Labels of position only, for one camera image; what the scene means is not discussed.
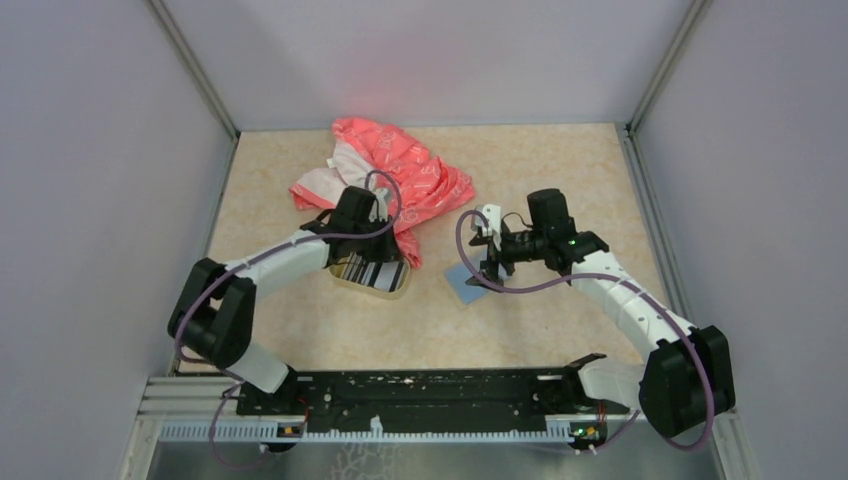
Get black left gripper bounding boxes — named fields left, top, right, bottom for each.
left=352, top=214, right=404, bottom=262

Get beige blue card holder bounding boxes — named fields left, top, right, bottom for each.
left=443, top=263, right=491, bottom=307

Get gold card tin box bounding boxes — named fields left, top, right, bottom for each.
left=328, top=257, right=411, bottom=300

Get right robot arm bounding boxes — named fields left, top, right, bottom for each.
left=457, top=188, right=736, bottom=440

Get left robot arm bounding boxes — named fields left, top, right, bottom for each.
left=167, top=186, right=402, bottom=414

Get cards in tin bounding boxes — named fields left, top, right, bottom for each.
left=340, top=262, right=408, bottom=293

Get pink patterned cloth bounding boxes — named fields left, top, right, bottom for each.
left=289, top=117, right=475, bottom=268

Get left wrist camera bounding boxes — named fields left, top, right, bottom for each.
left=369, top=187, right=393, bottom=222

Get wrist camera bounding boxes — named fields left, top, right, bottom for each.
left=369, top=187, right=393, bottom=222
left=469, top=204, right=502, bottom=250

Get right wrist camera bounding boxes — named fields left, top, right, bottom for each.
left=469, top=204, right=502, bottom=250

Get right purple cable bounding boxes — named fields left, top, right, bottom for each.
left=455, top=210, right=717, bottom=453

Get white slotted cable duct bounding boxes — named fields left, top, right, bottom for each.
left=158, top=422, right=574, bottom=444

